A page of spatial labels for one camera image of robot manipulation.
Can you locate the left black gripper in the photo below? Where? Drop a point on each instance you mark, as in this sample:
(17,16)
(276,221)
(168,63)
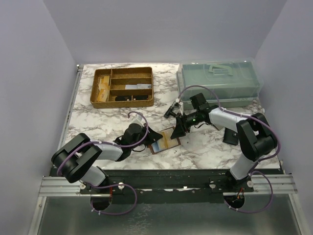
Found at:
(152,135)

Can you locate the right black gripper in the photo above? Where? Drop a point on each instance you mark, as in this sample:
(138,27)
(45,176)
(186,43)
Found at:
(179,130)

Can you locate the blue credit card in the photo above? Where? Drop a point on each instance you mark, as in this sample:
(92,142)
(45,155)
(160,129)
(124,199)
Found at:
(158,147)

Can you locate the brown leather card holder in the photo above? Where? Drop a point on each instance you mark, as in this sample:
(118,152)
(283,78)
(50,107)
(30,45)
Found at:
(159,141)

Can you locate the gold credit card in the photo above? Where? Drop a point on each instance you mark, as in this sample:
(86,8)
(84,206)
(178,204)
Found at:
(167,138)

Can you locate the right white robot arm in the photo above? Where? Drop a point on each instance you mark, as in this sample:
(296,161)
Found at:
(253,133)

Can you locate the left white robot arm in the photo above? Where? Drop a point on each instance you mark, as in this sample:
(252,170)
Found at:
(75,160)

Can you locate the grey card wallet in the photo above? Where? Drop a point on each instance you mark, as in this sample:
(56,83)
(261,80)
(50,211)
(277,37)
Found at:
(218,127)

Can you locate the white card in tray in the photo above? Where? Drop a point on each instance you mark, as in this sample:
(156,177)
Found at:
(138,87)

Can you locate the black T-shaped pipe fitting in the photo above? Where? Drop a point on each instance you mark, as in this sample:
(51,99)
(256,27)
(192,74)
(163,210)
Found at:
(169,112)

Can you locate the black item in tray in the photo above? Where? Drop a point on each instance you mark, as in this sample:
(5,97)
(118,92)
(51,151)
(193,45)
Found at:
(131,97)

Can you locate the black snap wallet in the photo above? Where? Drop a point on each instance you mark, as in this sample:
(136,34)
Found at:
(230,137)

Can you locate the brown cork organizer tray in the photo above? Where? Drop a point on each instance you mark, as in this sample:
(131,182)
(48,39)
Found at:
(119,78)

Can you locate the clear lidded plastic box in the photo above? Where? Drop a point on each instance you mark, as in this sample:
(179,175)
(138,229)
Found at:
(235,82)

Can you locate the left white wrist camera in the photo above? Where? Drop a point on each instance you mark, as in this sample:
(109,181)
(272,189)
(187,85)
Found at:
(137,119)

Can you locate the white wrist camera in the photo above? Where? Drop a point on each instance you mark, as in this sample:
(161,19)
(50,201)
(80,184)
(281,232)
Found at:
(137,119)
(178,107)

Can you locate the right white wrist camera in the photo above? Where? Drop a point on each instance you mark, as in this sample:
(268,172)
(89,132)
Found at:
(178,107)

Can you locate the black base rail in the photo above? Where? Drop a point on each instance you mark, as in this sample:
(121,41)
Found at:
(173,186)

